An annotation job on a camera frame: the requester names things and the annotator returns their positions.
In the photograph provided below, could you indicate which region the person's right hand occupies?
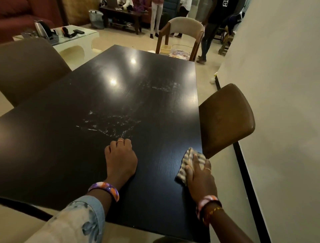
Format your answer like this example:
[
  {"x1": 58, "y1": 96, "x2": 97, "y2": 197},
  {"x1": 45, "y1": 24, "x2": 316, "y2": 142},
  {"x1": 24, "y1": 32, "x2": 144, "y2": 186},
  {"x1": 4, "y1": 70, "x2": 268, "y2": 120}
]
[{"x1": 184, "y1": 154, "x2": 218, "y2": 203}]

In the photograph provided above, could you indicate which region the black gadget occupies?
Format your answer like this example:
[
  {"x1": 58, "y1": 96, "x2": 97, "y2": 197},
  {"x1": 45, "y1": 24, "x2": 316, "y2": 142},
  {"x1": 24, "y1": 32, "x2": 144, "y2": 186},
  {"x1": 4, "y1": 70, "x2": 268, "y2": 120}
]
[{"x1": 62, "y1": 26, "x2": 75, "y2": 38}]

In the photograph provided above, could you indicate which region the steel electric kettle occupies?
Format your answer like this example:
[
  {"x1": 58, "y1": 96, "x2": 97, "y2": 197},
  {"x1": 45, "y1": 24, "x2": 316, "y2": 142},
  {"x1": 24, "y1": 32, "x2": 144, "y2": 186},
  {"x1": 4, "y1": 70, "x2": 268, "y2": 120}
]
[{"x1": 34, "y1": 20, "x2": 53, "y2": 39}]

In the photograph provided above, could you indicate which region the red sofa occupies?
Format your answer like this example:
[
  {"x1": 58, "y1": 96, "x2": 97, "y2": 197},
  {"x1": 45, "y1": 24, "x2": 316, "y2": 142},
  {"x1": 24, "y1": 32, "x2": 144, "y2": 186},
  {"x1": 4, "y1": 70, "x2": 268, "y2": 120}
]
[{"x1": 0, "y1": 0, "x2": 63, "y2": 44}]

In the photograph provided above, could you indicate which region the wooden beige armchair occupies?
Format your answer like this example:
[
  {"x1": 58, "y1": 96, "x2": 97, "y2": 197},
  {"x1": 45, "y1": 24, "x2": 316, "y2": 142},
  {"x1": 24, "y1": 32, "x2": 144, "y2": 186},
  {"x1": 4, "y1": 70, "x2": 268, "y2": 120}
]
[{"x1": 155, "y1": 17, "x2": 205, "y2": 62}]

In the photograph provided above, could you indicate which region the black table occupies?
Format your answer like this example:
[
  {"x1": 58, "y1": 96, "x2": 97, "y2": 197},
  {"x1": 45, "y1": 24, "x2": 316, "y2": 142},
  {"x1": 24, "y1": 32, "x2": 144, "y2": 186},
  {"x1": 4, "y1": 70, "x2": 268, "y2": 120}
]
[{"x1": 0, "y1": 44, "x2": 210, "y2": 243}]

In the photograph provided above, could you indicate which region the brown wooden board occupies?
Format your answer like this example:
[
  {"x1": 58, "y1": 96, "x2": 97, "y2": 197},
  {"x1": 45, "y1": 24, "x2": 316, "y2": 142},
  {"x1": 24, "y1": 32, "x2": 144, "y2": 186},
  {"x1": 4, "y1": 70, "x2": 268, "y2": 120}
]
[{"x1": 61, "y1": 0, "x2": 100, "y2": 27}]

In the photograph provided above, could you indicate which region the grey bin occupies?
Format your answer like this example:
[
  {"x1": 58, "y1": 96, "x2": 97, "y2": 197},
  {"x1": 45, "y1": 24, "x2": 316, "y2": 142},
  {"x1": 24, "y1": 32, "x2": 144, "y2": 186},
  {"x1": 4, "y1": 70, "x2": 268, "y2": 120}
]
[{"x1": 88, "y1": 9, "x2": 105, "y2": 30}]

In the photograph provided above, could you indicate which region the dark teal sofa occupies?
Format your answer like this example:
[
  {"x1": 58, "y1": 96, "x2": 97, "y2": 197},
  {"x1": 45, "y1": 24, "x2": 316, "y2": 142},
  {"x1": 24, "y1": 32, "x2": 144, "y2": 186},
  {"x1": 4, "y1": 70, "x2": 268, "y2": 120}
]
[{"x1": 163, "y1": 0, "x2": 180, "y2": 12}]

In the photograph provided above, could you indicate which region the dark low table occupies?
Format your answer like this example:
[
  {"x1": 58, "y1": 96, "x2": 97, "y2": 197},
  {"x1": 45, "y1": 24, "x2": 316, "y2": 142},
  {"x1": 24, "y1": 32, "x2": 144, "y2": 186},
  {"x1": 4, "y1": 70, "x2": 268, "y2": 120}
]
[{"x1": 99, "y1": 5, "x2": 145, "y2": 35}]

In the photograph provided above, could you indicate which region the orange purple bangle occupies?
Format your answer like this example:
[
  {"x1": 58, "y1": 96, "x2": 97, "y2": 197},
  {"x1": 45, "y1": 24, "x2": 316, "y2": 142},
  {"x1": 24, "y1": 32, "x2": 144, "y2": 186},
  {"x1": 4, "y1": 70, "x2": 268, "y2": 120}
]
[{"x1": 87, "y1": 182, "x2": 120, "y2": 202}]

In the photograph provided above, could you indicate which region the floral placemat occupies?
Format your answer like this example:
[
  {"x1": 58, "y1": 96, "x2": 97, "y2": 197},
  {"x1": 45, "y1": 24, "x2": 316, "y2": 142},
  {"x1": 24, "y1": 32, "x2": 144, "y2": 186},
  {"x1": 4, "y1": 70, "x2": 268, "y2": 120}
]
[{"x1": 169, "y1": 49, "x2": 191, "y2": 60}]

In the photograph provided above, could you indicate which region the white coffee table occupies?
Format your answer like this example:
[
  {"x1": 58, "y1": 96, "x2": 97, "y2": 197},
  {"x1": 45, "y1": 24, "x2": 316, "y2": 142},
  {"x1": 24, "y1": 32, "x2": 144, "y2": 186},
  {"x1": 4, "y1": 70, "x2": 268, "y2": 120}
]
[{"x1": 12, "y1": 25, "x2": 100, "y2": 70}]

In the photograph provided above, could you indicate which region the person's left hand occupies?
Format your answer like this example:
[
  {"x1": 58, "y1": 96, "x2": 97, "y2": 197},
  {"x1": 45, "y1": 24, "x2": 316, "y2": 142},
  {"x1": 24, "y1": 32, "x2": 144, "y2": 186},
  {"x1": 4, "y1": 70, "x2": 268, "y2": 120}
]
[{"x1": 104, "y1": 138, "x2": 138, "y2": 186}]

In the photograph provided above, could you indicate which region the grey tray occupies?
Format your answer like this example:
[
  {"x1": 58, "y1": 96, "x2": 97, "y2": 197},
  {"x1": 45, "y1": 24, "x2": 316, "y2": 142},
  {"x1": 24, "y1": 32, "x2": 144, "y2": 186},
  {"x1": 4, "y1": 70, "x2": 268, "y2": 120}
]
[{"x1": 21, "y1": 29, "x2": 60, "y2": 45}]

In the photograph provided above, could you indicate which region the red yellow thread bracelet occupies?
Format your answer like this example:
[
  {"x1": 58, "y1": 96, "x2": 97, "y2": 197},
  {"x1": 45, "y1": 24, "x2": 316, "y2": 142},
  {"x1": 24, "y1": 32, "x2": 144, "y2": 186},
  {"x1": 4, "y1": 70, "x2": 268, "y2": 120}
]
[{"x1": 202, "y1": 207, "x2": 224, "y2": 226}]

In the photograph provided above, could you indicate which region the white purple bangle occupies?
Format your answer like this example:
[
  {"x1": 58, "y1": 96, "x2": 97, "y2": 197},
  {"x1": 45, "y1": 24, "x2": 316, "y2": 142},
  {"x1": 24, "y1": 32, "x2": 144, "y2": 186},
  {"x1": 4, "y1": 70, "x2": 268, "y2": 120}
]
[{"x1": 196, "y1": 195, "x2": 222, "y2": 220}]

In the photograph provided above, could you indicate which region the person's right forearm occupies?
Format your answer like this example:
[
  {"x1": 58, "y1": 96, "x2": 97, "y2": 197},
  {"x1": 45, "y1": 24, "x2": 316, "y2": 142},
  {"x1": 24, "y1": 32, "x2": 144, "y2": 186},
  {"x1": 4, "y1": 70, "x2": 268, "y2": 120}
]
[{"x1": 209, "y1": 209, "x2": 255, "y2": 243}]

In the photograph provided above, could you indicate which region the striped cloth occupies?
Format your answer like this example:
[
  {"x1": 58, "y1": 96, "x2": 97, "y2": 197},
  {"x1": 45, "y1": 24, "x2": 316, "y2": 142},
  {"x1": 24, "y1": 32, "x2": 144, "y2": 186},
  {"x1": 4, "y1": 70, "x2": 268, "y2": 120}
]
[{"x1": 175, "y1": 147, "x2": 207, "y2": 186}]

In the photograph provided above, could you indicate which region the brown chair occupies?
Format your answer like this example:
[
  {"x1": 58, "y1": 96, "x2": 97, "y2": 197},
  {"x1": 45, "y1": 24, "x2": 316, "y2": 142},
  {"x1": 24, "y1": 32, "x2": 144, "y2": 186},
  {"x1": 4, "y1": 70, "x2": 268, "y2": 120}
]
[
  {"x1": 199, "y1": 83, "x2": 256, "y2": 160},
  {"x1": 0, "y1": 37, "x2": 72, "y2": 107}
]

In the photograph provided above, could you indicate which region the wooden stool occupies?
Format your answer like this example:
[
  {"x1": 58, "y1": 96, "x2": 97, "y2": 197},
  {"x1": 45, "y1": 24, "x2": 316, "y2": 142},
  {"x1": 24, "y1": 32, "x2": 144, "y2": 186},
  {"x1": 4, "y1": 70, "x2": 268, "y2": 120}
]
[{"x1": 218, "y1": 32, "x2": 235, "y2": 56}]

